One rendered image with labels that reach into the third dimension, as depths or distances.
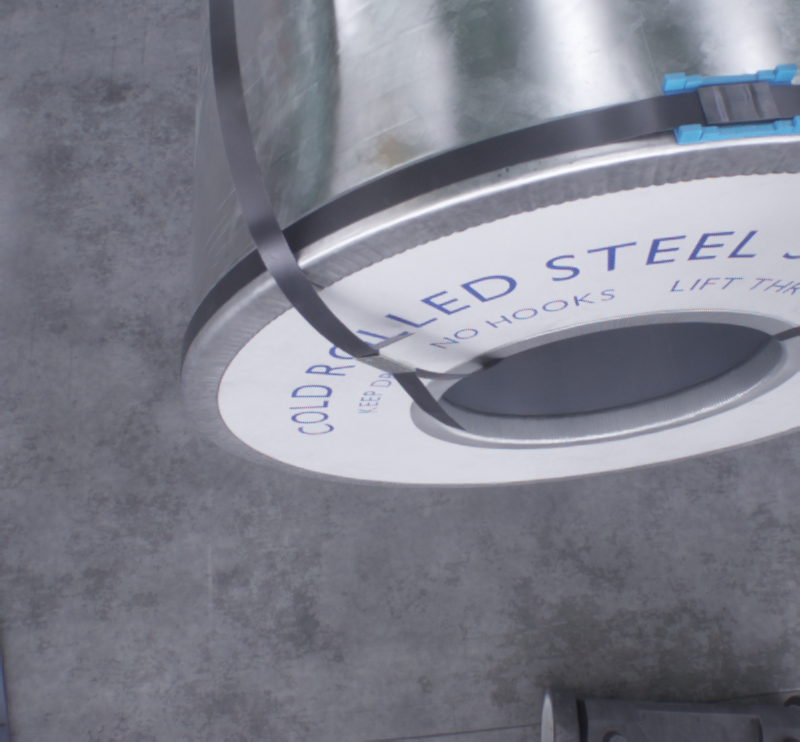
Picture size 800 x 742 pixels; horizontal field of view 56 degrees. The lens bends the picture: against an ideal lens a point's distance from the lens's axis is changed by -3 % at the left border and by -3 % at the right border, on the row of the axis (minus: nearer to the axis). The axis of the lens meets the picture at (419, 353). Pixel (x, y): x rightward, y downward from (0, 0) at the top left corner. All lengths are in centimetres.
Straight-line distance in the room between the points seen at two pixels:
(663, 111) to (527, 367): 85
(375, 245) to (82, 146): 193
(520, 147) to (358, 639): 140
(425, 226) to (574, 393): 81
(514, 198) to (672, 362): 81
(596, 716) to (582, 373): 68
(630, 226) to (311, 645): 137
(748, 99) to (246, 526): 154
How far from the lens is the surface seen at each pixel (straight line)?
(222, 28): 80
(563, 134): 62
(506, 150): 63
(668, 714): 172
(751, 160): 66
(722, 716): 175
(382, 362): 77
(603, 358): 143
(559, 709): 167
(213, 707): 190
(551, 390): 140
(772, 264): 85
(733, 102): 65
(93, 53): 276
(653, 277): 81
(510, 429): 134
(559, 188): 63
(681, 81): 64
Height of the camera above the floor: 183
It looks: 68 degrees down
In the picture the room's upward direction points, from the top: 1 degrees counter-clockwise
